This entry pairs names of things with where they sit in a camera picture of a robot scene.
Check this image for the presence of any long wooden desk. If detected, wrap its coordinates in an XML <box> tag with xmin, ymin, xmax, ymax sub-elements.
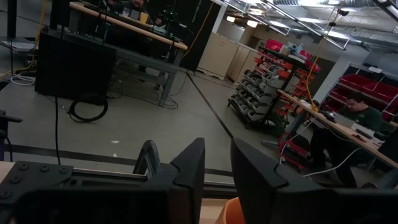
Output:
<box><xmin>68</xmin><ymin>1</ymin><xmax>189</xmax><ymax>106</ymax></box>

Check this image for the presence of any orange plastic cup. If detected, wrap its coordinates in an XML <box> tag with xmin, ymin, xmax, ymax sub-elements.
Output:
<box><xmin>215</xmin><ymin>197</ymin><xmax>246</xmax><ymax>224</ymax></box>

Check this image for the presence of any red metal frame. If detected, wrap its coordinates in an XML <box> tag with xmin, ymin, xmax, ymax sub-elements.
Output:
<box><xmin>277</xmin><ymin>132</ymin><xmax>312</xmax><ymax>171</ymax></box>

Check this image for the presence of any long white cable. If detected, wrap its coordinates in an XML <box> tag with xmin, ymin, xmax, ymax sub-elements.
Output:
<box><xmin>279</xmin><ymin>120</ymin><xmax>364</xmax><ymax>178</ymax></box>

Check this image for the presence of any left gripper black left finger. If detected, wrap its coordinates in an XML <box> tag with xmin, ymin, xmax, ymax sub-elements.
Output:
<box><xmin>141</xmin><ymin>138</ymin><xmax>206</xmax><ymax>224</ymax></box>

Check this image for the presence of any wooden workbench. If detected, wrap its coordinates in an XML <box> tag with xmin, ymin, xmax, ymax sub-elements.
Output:
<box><xmin>276</xmin><ymin>89</ymin><xmax>398</xmax><ymax>170</ymax></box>

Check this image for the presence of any yellow floor cable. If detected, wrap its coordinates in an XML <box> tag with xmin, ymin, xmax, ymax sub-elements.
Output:
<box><xmin>0</xmin><ymin>0</ymin><xmax>48</xmax><ymax>78</ymax></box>

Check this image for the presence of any red bin shelving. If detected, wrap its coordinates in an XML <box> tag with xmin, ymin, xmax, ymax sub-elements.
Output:
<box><xmin>320</xmin><ymin>62</ymin><xmax>398</xmax><ymax>122</ymax></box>

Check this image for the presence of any black cable coil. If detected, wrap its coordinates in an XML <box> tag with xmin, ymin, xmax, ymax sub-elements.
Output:
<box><xmin>67</xmin><ymin>98</ymin><xmax>109</xmax><ymax>123</ymax></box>

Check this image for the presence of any beige storage cabinet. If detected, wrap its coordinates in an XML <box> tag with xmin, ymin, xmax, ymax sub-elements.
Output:
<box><xmin>226</xmin><ymin>45</ymin><xmax>259</xmax><ymax>84</ymax></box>
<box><xmin>197</xmin><ymin>32</ymin><xmax>239</xmax><ymax>80</ymax></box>

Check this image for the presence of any yellow hanging cable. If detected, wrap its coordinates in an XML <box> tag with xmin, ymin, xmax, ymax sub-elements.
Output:
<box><xmin>182</xmin><ymin>1</ymin><xmax>216</xmax><ymax>59</ymax></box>
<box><xmin>305</xmin><ymin>37</ymin><xmax>327</xmax><ymax>113</ymax></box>

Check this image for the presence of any grey laptop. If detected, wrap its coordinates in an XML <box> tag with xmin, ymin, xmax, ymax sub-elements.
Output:
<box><xmin>333</xmin><ymin>113</ymin><xmax>356</xmax><ymax>129</ymax></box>

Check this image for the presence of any white coiled cable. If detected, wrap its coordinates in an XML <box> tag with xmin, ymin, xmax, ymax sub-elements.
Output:
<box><xmin>10</xmin><ymin>73</ymin><xmax>37</xmax><ymax>87</ymax></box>

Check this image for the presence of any parts bin rack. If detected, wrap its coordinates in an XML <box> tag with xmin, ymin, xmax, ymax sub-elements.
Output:
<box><xmin>228</xmin><ymin>46</ymin><xmax>321</xmax><ymax>128</ymax></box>

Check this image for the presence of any person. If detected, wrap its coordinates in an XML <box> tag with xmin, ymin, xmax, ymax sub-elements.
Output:
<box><xmin>123</xmin><ymin>0</ymin><xmax>153</xmax><ymax>24</ymax></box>
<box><xmin>309</xmin><ymin>91</ymin><xmax>384</xmax><ymax>187</ymax></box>

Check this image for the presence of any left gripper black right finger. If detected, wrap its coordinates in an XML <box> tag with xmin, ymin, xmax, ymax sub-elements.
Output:
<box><xmin>230</xmin><ymin>138</ymin><xmax>335</xmax><ymax>224</ymax></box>

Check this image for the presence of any black partition panel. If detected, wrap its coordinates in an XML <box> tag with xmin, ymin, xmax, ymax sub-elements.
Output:
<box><xmin>146</xmin><ymin>0</ymin><xmax>222</xmax><ymax>73</ymax></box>

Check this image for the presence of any large black box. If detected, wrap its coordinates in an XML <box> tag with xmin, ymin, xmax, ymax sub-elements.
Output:
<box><xmin>34</xmin><ymin>29</ymin><xmax>118</xmax><ymax>102</ymax></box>

